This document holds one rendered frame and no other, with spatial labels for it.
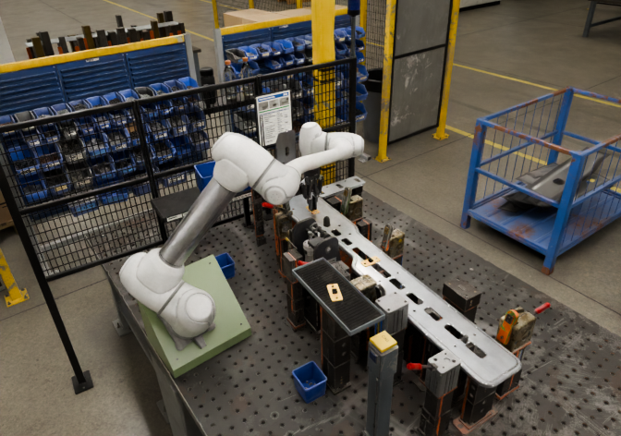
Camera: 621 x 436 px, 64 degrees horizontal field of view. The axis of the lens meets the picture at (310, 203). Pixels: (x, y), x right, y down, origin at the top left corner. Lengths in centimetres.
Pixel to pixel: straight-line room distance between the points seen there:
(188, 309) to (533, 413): 131
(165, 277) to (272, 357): 58
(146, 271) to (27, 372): 171
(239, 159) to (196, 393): 94
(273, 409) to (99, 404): 138
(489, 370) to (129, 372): 212
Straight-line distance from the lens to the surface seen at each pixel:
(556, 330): 244
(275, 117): 277
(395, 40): 492
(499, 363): 180
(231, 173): 169
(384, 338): 157
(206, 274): 221
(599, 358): 239
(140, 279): 192
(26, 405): 330
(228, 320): 219
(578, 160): 348
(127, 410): 304
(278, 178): 166
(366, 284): 187
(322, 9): 283
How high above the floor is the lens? 229
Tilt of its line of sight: 31 degrees down
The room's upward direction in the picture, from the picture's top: 2 degrees counter-clockwise
